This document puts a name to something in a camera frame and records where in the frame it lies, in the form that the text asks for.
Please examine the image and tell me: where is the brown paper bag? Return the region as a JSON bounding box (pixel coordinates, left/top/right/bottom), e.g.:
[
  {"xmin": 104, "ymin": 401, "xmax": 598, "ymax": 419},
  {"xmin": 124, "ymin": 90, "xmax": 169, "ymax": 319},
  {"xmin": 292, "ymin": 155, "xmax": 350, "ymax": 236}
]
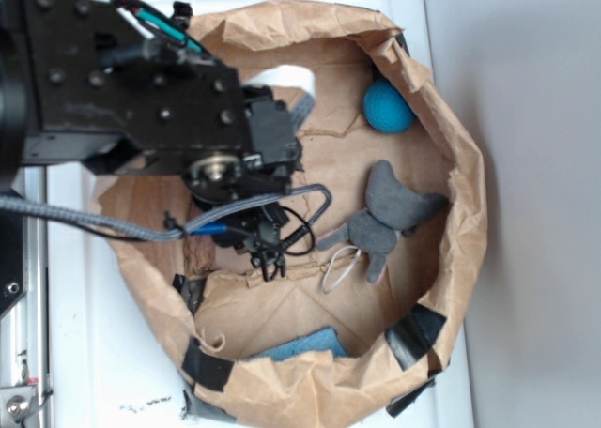
[{"xmin": 89, "ymin": 0, "xmax": 487, "ymax": 428}]

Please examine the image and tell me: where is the grey plush mouse toy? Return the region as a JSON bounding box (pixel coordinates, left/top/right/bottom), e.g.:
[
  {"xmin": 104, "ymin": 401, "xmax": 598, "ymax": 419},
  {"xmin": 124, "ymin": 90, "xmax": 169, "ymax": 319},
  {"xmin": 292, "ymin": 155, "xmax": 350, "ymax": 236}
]
[{"xmin": 316, "ymin": 160, "xmax": 449, "ymax": 283}]

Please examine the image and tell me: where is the black tape piece right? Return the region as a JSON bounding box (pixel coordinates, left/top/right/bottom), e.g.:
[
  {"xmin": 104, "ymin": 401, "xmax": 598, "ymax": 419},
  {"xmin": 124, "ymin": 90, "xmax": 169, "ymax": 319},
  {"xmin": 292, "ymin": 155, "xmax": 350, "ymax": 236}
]
[{"xmin": 384, "ymin": 304, "xmax": 447, "ymax": 371}]

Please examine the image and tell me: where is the blue sponge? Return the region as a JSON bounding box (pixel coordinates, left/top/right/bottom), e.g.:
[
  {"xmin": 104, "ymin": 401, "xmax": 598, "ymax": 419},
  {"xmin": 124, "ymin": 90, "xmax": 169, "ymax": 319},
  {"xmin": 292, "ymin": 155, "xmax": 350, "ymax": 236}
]
[{"xmin": 246, "ymin": 327, "xmax": 349, "ymax": 361}]

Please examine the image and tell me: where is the black tape piece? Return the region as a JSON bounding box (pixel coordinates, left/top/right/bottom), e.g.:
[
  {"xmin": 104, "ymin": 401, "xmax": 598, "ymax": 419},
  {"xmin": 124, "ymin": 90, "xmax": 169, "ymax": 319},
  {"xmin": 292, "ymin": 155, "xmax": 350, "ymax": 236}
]
[
  {"xmin": 384, "ymin": 304, "xmax": 447, "ymax": 371},
  {"xmin": 172, "ymin": 274, "xmax": 237, "ymax": 424}
]

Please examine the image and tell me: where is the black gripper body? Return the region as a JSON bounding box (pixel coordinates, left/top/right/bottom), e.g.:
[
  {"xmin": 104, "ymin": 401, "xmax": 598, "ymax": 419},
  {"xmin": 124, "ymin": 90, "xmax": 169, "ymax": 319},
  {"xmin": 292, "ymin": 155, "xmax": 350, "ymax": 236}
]
[{"xmin": 183, "ymin": 85, "xmax": 314, "ymax": 282}]

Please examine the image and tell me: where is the grey braided cable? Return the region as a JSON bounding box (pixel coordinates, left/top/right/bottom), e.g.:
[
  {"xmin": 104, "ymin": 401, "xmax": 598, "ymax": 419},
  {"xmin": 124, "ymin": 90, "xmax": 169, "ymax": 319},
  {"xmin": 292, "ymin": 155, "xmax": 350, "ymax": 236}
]
[{"xmin": 0, "ymin": 183, "xmax": 333, "ymax": 255}]

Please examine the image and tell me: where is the aluminium frame rail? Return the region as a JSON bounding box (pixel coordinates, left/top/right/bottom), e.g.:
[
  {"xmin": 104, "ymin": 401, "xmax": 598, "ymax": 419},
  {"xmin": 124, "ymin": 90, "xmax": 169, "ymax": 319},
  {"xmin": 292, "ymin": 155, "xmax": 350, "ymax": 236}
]
[{"xmin": 0, "ymin": 164, "xmax": 51, "ymax": 428}]

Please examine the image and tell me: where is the black tape piece left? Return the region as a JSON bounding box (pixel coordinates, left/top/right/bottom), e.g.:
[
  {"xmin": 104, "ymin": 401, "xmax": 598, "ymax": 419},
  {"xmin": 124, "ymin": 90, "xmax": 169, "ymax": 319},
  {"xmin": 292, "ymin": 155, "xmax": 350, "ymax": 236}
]
[{"xmin": 172, "ymin": 274, "xmax": 237, "ymax": 424}]

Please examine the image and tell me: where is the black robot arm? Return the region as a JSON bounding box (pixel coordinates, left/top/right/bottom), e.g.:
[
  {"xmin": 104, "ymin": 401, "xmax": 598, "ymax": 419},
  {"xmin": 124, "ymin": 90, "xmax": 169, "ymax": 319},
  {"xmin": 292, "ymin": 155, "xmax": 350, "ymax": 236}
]
[{"xmin": 1, "ymin": 0, "xmax": 315, "ymax": 281}]

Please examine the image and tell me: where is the blue ball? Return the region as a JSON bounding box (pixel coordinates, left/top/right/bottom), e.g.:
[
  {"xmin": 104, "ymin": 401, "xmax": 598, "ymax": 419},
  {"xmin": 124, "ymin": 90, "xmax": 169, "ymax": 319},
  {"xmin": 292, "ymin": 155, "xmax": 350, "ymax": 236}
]
[{"xmin": 362, "ymin": 79, "xmax": 416, "ymax": 134}]

